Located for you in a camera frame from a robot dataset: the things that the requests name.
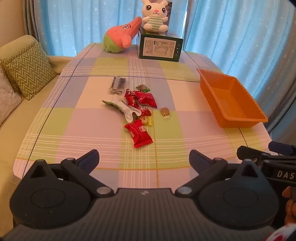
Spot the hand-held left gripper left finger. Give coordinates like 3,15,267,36
22,149,115,198

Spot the pink green plush toy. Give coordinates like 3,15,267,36
103,16,142,54

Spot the blue star curtain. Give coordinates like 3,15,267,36
183,0,296,121
35,0,189,57

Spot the green chevron pillow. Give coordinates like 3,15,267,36
0,42,57,101

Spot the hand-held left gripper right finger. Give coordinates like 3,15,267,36
174,149,267,198

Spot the plaid tablecloth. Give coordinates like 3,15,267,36
13,42,278,188

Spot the orange plastic tray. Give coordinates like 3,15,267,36
196,68,269,128

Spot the person's right hand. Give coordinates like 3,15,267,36
282,186,296,225

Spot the white pillow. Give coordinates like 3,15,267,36
0,69,24,127

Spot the grey curtain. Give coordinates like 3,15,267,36
266,35,296,145
23,0,48,44

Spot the cream sofa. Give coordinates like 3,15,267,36
0,35,77,233

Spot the green candy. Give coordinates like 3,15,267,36
135,84,151,93

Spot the grey snack packet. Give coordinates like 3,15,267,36
109,76,128,94

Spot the large red snack packet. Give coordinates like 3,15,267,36
135,91,158,109
124,120,154,149

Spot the green cardboard box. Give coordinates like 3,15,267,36
139,32,184,62

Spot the white rabbit plush toy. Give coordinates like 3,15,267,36
140,0,169,32

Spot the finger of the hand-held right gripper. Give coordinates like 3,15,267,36
236,146,272,163
268,141,296,155

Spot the white green snack packet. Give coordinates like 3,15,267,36
102,97,142,123

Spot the dark printed paper carton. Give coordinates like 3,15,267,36
162,0,174,37

